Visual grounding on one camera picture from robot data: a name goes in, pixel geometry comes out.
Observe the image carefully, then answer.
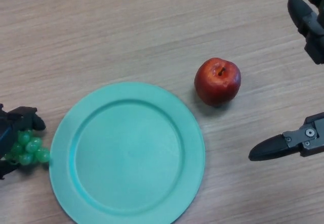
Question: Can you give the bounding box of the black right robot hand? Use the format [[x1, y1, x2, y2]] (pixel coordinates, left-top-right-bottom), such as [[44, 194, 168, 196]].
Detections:
[[248, 0, 324, 162]]

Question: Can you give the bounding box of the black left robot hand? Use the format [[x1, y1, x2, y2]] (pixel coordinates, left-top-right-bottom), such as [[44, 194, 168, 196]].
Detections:
[[0, 103, 47, 181]]

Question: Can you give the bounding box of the green grapes bunch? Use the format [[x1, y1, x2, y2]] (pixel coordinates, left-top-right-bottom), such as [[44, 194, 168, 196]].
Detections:
[[5, 129, 51, 166]]

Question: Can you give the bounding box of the teal round plate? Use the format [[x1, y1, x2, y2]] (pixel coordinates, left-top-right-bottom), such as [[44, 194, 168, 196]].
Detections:
[[49, 82, 206, 224]]

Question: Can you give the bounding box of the red apple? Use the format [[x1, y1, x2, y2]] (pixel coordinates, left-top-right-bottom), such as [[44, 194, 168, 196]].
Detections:
[[194, 58, 241, 107]]

